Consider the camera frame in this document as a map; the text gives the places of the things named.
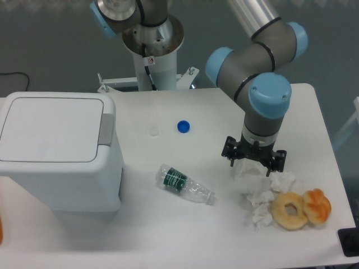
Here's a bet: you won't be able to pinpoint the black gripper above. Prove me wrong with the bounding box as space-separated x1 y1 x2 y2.
221 136 287 177

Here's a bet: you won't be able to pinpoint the white plastic trash can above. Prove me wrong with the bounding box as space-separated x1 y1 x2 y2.
1 92 123 212

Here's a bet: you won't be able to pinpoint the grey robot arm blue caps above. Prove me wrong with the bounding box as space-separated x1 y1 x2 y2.
90 1 308 173

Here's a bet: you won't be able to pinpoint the crumpled white tissue under gripper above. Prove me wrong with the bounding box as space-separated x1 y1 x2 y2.
233 159 267 180

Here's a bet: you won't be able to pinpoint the crumpled white tissue upper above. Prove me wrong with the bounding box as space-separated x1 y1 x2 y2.
268 172 296 193

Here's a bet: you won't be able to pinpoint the crumpled white tissue lower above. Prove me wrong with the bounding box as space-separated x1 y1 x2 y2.
244 190 274 231

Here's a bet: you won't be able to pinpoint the blue bottle cap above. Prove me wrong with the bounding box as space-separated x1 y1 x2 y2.
177 120 190 133

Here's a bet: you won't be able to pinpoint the orange glazed bread roll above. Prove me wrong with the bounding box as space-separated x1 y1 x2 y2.
302 188 332 225

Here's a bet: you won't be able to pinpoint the crushed clear plastic bottle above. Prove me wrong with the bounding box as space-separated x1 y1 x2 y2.
155 164 215 205

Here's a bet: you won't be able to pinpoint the white bottle cap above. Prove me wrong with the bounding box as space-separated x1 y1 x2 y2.
148 126 159 137

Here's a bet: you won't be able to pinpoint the black device at table edge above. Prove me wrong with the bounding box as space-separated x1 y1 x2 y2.
338 228 358 257

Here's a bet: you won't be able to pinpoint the orange object at left edge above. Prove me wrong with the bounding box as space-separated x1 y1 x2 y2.
0 217 3 245

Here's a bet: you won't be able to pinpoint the ring donut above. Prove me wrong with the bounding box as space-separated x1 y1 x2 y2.
271 192 308 230

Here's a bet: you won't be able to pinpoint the white mounting bracket with bolts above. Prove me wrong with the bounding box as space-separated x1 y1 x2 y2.
97 67 200 93

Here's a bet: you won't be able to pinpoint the white frame at right edge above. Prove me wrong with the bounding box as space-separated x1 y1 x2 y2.
332 96 358 151

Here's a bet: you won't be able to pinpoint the black cable on pedestal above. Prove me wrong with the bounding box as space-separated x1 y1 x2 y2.
141 43 158 91

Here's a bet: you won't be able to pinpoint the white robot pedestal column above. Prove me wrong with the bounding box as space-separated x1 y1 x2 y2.
122 15 184 85

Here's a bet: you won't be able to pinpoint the black cable on floor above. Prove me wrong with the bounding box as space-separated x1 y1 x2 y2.
0 72 30 91

